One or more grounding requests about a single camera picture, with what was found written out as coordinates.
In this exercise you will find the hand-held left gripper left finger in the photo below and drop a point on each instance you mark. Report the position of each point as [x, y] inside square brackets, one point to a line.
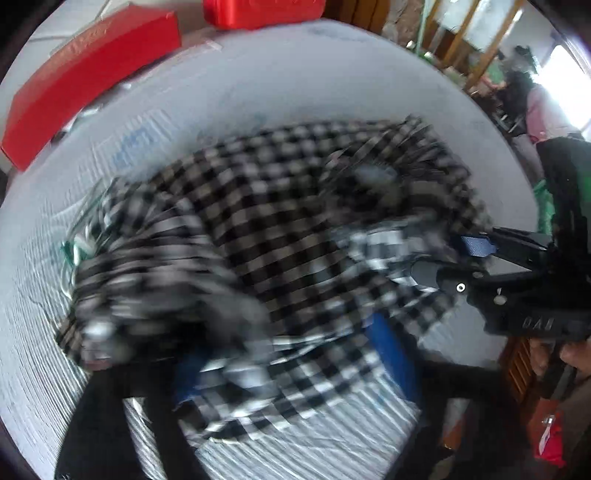
[189, 383]

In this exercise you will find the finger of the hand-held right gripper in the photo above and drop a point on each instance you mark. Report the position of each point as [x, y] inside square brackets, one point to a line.
[438, 277]
[478, 245]

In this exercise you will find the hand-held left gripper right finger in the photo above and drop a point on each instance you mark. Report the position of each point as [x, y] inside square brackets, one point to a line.
[392, 355]

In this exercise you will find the black white checkered shirt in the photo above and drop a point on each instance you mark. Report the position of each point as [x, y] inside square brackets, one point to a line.
[258, 221]

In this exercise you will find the person's right hand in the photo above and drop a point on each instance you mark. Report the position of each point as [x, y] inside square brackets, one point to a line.
[573, 356]

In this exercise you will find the red bag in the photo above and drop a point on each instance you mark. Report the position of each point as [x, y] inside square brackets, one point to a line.
[549, 436]

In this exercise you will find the red flat gift box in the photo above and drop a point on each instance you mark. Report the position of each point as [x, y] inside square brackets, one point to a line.
[78, 87]

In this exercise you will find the small red plastic suitcase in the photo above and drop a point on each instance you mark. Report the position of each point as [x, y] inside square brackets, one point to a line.
[263, 11]

